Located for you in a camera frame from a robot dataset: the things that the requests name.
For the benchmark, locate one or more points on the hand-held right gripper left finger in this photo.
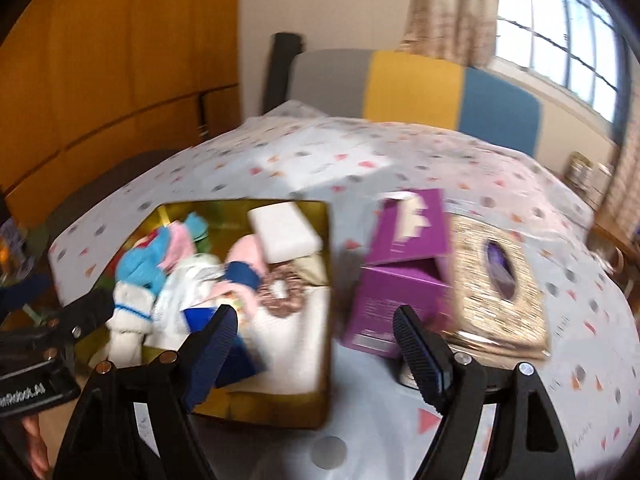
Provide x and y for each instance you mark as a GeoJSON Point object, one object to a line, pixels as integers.
{"type": "Point", "coordinates": [215, 350]}

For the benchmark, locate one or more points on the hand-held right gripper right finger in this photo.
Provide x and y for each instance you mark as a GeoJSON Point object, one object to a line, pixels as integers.
{"type": "Point", "coordinates": [420, 355]}

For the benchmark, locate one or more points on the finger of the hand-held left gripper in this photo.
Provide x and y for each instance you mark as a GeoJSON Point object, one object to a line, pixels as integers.
{"type": "Point", "coordinates": [25, 287]}
{"type": "Point", "coordinates": [82, 310]}

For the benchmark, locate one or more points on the blue tissue packet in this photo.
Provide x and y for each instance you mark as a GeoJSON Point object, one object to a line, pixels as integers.
{"type": "Point", "coordinates": [245, 360]}

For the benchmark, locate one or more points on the white sock with blue stripe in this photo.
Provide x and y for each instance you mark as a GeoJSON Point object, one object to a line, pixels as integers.
{"type": "Point", "coordinates": [127, 310]}

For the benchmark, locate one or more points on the white printed plastic packet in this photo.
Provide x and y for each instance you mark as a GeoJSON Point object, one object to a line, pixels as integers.
{"type": "Point", "coordinates": [180, 285]}

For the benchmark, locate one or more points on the blue fluffy sock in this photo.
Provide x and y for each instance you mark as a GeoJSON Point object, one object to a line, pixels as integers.
{"type": "Point", "coordinates": [145, 260]}

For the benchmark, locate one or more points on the white textured cloth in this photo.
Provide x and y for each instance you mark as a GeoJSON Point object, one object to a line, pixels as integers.
{"type": "Point", "coordinates": [300, 345]}

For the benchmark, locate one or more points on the patterned brown scrunchie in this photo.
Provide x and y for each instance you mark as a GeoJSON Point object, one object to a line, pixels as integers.
{"type": "Point", "coordinates": [280, 292]}

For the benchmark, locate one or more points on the gold metal tin box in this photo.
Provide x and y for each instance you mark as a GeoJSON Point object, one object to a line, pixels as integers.
{"type": "Point", "coordinates": [280, 410]}

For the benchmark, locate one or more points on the pink fluffy sock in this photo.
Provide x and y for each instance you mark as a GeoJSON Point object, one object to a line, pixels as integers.
{"type": "Point", "coordinates": [242, 255]}

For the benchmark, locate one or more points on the beige knitted gloves bundle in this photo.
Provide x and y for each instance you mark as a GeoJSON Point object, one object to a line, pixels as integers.
{"type": "Point", "coordinates": [312, 267]}

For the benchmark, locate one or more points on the white sponge block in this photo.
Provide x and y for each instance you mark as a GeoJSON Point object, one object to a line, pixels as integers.
{"type": "Point", "coordinates": [285, 232]}

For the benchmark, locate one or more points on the person's left hand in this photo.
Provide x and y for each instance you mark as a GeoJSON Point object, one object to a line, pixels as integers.
{"type": "Point", "coordinates": [35, 440]}

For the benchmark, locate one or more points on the purple cardboard tissue box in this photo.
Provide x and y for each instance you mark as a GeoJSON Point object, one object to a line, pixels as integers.
{"type": "Point", "coordinates": [395, 290]}

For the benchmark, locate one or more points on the ornate gold tissue box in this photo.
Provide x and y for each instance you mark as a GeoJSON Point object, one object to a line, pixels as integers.
{"type": "Point", "coordinates": [480, 310]}

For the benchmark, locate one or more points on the wooden wardrobe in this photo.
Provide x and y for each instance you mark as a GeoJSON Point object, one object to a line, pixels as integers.
{"type": "Point", "coordinates": [100, 60]}

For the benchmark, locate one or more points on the brown box of bottles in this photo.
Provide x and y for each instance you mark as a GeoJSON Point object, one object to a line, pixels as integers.
{"type": "Point", "coordinates": [582, 172]}

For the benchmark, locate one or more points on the white carton box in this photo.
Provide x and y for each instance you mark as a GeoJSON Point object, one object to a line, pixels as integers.
{"type": "Point", "coordinates": [602, 182]}

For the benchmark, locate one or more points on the grey yellow blue sofa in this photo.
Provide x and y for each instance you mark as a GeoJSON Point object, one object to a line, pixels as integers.
{"type": "Point", "coordinates": [415, 90]}

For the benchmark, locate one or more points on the beige patterned curtain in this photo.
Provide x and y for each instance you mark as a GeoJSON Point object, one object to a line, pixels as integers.
{"type": "Point", "coordinates": [622, 175]}
{"type": "Point", "coordinates": [450, 10]}

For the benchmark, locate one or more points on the barred window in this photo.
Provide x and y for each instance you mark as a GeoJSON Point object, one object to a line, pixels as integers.
{"type": "Point", "coordinates": [560, 35]}

